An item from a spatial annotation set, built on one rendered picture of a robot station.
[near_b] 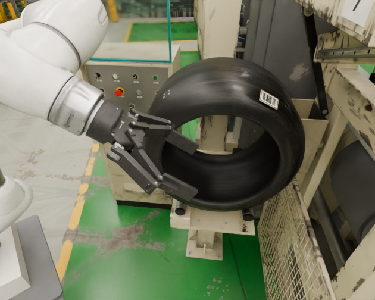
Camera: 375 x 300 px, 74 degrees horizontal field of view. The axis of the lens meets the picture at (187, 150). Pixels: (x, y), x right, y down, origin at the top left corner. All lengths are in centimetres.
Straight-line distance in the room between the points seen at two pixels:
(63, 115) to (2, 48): 12
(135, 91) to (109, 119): 119
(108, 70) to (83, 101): 119
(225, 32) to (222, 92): 37
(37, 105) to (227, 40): 77
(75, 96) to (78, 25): 14
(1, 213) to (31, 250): 29
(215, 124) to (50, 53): 87
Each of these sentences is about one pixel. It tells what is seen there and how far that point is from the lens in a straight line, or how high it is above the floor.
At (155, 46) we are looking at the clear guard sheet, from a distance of 147.
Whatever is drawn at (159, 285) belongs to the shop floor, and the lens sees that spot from 191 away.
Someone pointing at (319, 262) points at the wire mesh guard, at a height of 100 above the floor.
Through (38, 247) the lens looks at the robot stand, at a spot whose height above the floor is 65.
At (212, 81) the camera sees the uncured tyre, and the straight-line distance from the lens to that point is 74.
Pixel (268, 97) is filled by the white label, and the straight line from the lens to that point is 75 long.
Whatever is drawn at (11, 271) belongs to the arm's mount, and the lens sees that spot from 131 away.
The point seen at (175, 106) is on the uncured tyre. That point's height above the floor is 139.
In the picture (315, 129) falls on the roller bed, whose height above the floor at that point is 115.
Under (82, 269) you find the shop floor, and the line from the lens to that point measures 208.
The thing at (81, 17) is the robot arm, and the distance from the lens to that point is 53.
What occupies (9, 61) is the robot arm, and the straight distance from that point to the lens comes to 45.
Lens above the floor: 174
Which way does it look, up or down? 38 degrees down
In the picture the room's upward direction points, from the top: straight up
